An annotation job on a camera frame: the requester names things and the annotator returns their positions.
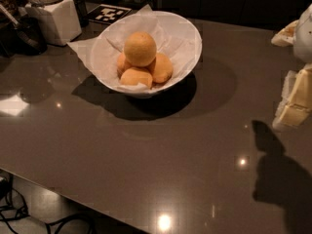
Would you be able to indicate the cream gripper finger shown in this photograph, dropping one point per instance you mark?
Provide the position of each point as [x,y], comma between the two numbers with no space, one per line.
[296,104]
[284,37]

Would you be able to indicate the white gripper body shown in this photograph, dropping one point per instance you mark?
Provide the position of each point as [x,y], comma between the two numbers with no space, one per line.
[304,36]

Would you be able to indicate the orange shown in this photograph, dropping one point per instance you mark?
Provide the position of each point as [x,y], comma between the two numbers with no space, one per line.
[161,68]
[122,64]
[134,76]
[140,49]

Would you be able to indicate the white bowl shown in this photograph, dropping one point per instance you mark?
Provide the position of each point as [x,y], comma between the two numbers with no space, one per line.
[191,49]

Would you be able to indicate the white paper liner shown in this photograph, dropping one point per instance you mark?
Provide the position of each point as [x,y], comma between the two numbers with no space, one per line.
[97,51]

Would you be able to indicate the black white marker card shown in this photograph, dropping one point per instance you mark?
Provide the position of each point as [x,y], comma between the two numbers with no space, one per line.
[107,14]

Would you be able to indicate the white ceramic jar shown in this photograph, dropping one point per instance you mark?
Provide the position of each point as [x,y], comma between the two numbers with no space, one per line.
[57,19]

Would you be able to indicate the black round object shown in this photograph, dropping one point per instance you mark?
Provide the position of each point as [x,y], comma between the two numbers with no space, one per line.
[28,37]

